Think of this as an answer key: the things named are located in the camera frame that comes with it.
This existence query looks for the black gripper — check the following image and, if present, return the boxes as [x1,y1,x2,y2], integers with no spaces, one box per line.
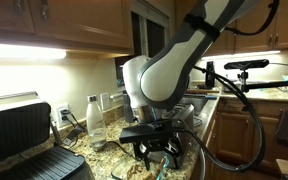
[133,130,186,172]

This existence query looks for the seeded bread slice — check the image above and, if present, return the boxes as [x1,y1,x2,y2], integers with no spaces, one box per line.
[126,163,154,180]
[152,157,167,180]

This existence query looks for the stainless steel toaster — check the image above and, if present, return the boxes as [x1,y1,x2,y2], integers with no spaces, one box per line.
[147,103,196,170]

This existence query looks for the clear glass container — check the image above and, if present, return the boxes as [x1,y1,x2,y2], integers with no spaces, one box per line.
[110,154,170,180]

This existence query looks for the wooden drawer cabinet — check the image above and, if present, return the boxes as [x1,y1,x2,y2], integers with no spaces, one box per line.
[190,99,220,180]

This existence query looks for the dark grey water bottle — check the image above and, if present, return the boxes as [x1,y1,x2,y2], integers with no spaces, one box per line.
[122,89,135,124]

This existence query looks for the kitchen sink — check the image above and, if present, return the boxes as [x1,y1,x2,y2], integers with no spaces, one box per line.
[180,94,218,116]

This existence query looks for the clear plastic bottle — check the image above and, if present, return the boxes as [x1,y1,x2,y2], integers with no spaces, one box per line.
[85,94,108,152]

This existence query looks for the wooden base cabinets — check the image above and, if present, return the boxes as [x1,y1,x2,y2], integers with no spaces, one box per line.
[215,98,288,172]

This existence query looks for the black upright countertop device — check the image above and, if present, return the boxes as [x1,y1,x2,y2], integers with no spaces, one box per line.
[205,60,216,89]

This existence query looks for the kitchen window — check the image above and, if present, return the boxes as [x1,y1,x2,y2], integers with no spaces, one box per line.
[114,0,178,89]

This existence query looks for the dark hanging towel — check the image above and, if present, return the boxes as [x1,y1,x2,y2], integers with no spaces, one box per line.
[273,108,288,148]

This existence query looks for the black panini grill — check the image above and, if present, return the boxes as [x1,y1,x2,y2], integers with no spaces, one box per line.
[0,91,95,180]

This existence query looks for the long under-cabinet light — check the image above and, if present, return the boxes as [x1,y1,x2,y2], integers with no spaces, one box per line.
[0,42,67,61]

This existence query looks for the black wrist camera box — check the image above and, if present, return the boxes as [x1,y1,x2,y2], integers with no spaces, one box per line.
[118,119,174,145]

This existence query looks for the black toaster power cable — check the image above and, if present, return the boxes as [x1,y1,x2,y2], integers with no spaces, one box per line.
[105,140,136,158]

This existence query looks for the curved metal appliance handle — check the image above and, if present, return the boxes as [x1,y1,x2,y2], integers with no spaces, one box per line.
[197,148,207,180]

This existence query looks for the white light switch plate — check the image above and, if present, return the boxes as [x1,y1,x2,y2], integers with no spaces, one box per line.
[99,92,112,112]

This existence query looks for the black plug with cable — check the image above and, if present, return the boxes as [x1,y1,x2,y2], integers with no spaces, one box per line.
[59,109,87,148]

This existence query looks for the white wall outlet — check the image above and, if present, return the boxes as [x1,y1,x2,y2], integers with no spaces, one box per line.
[54,103,72,129]

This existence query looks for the black bar camera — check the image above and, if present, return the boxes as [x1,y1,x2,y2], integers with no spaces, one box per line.
[223,59,270,71]

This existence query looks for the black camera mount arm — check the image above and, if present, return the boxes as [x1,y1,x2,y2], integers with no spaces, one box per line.
[237,69,288,95]

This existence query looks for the wooden wall cabinet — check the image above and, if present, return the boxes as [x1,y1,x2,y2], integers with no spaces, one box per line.
[203,0,288,56]
[0,0,135,56]

